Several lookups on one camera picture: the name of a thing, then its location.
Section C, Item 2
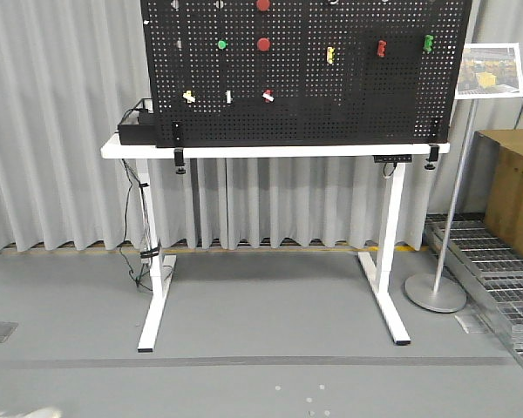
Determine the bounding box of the left black table clamp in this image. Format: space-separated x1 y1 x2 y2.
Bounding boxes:
172 121 187 175

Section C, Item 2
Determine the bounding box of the black table clamp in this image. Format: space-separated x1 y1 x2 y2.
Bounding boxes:
425 118 441 171
172 121 187 175

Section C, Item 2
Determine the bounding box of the desk height control panel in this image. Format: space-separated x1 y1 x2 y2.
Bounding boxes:
373 154 412 164

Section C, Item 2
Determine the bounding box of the black perforated pegboard panel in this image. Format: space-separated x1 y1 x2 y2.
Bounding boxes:
140 0 472 148

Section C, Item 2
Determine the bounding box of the white height-adjustable desk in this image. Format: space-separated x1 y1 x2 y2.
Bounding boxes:
100 133 451 353

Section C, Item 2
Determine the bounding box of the black electronics box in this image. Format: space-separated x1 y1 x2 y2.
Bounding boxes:
117 98 157 145

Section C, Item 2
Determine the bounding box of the lower red mushroom button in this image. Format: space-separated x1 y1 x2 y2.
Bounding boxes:
256 37 271 52

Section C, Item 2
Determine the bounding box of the red mushroom button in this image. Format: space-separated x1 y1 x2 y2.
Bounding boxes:
256 37 271 52
255 0 271 12

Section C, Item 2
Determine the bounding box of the right black table clamp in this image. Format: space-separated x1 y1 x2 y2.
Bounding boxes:
425 118 441 171

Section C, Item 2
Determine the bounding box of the silver sign stand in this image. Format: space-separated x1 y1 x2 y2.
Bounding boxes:
404 0 485 314

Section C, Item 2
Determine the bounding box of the upper red mushroom button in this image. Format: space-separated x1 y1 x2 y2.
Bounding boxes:
255 0 271 12

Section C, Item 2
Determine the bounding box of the grey pleated curtain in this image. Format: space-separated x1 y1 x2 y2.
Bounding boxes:
0 0 523 254

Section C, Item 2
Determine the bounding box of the brown cardboard box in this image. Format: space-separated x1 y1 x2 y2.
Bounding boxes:
479 129 523 255

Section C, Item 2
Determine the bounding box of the metal grating pallet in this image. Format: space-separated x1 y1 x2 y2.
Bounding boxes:
427 214 523 368

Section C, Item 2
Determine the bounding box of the printed photo sign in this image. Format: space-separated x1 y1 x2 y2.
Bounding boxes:
455 43 523 100

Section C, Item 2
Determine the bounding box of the red lit toggle switch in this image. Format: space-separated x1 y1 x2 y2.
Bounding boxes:
262 90 275 103

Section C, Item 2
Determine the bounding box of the yellow lit toggle switch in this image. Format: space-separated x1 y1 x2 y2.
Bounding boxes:
182 91 196 104

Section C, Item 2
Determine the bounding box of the black power cable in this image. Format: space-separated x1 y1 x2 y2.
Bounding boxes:
120 158 175 293

